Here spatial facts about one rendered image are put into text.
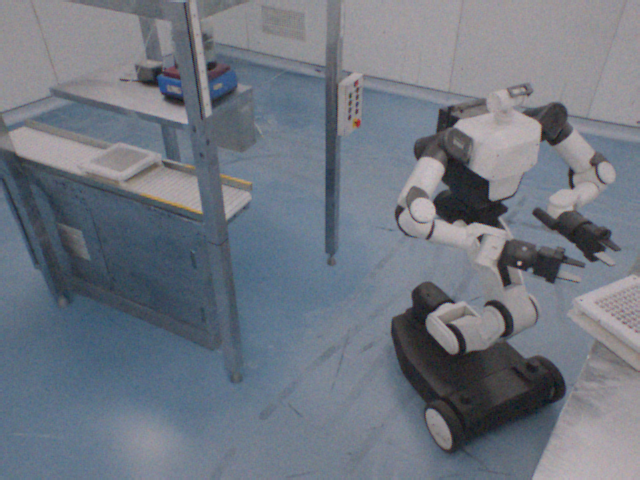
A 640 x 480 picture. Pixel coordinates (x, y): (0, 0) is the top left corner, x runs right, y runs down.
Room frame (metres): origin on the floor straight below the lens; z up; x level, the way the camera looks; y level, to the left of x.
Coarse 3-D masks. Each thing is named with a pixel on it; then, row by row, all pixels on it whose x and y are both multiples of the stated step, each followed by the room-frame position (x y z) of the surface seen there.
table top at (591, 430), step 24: (600, 360) 1.05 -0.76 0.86; (624, 360) 1.05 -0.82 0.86; (576, 384) 0.97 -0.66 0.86; (600, 384) 0.97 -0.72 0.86; (624, 384) 0.97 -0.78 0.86; (576, 408) 0.89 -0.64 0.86; (600, 408) 0.89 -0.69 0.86; (624, 408) 0.90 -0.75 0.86; (552, 432) 0.82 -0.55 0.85; (576, 432) 0.82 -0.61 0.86; (600, 432) 0.83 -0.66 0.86; (624, 432) 0.83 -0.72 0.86; (552, 456) 0.76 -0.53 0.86; (576, 456) 0.76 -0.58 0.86; (600, 456) 0.77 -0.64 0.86; (624, 456) 0.77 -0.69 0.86
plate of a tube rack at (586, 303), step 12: (600, 288) 1.26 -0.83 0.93; (612, 288) 1.26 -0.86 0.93; (636, 288) 1.26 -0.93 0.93; (576, 300) 1.21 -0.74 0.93; (588, 300) 1.21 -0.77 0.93; (588, 312) 1.17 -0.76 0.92; (600, 312) 1.16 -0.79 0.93; (600, 324) 1.13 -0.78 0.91; (612, 324) 1.11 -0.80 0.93; (624, 324) 1.11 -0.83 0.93; (624, 336) 1.07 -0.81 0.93; (636, 336) 1.07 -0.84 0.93; (636, 348) 1.04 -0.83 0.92
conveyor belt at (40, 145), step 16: (16, 144) 2.41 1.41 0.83; (32, 144) 2.41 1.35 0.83; (48, 144) 2.42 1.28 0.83; (64, 144) 2.42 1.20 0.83; (80, 144) 2.42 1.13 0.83; (48, 160) 2.26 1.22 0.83; (64, 160) 2.26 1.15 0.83; (80, 160) 2.26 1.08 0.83; (160, 176) 2.12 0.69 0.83; (176, 176) 2.12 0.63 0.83; (192, 176) 2.12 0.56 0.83; (144, 192) 1.99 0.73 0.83; (160, 192) 1.98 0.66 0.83; (176, 192) 1.98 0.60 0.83; (192, 192) 1.98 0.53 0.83; (224, 192) 1.98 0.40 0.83; (240, 192) 1.98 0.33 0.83; (240, 208) 1.91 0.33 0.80
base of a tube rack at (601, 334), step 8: (568, 312) 1.21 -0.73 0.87; (576, 320) 1.19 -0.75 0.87; (584, 320) 1.17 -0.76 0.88; (592, 320) 1.17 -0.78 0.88; (584, 328) 1.16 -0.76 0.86; (592, 328) 1.14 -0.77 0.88; (600, 328) 1.14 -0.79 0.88; (600, 336) 1.12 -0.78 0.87; (608, 336) 1.11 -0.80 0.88; (608, 344) 1.09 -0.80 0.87; (616, 344) 1.08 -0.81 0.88; (624, 344) 1.08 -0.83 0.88; (616, 352) 1.07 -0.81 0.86; (624, 352) 1.06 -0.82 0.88; (632, 352) 1.06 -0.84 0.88; (632, 360) 1.03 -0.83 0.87
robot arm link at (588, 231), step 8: (576, 216) 1.49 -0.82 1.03; (584, 216) 1.49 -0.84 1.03; (568, 224) 1.47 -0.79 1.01; (576, 224) 1.46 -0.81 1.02; (584, 224) 1.46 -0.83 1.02; (592, 224) 1.44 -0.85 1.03; (560, 232) 1.49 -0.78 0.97; (568, 232) 1.46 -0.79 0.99; (576, 232) 1.45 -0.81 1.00; (584, 232) 1.42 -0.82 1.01; (592, 232) 1.40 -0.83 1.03; (600, 232) 1.38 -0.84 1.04; (608, 232) 1.39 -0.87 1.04; (576, 240) 1.44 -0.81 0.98; (584, 240) 1.41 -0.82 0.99; (592, 240) 1.39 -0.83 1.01; (584, 248) 1.41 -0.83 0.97; (592, 248) 1.38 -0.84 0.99; (600, 248) 1.39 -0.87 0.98; (584, 256) 1.39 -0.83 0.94; (592, 256) 1.38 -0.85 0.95
